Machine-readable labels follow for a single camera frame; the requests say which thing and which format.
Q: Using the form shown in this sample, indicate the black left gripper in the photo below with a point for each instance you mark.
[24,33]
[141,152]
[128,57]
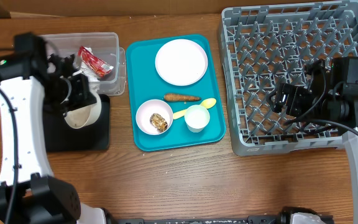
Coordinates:
[85,97]

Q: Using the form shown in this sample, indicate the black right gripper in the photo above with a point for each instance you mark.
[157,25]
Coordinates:
[296,96]

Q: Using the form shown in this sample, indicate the pale green bowl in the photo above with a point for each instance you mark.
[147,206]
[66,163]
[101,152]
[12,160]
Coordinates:
[84,116]

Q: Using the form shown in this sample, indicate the red snack wrapper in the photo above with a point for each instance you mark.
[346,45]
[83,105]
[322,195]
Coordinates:
[98,67]

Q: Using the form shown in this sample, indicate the pink bowl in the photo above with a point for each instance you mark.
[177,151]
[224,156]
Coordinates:
[145,111]

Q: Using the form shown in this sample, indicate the brown food scrap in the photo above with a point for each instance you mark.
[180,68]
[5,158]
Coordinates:
[158,122]

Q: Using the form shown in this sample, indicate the orange carrot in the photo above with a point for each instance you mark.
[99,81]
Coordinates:
[173,97]

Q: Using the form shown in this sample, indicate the pale green cup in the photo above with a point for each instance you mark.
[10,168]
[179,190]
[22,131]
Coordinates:
[196,118]

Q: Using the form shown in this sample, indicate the white tissue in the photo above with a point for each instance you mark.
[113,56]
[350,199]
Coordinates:
[93,81]

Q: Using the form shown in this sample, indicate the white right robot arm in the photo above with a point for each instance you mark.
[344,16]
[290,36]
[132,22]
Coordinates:
[329,102]

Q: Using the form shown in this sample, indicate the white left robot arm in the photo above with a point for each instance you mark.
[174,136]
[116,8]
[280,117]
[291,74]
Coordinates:
[45,105]

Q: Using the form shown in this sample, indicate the black tray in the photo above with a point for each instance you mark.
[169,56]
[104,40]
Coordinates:
[59,137]

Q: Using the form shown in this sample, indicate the clear plastic bin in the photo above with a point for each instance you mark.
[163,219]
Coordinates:
[105,45]

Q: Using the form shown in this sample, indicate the grey dish rack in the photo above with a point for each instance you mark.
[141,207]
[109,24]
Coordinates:
[264,46]

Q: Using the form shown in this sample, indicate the teal serving tray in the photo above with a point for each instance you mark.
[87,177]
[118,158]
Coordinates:
[144,83]

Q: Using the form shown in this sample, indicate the yellow plastic spoon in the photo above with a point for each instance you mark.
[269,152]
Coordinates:
[207,103]

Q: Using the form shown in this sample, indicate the pink plate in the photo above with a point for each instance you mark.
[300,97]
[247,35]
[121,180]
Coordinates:
[181,62]

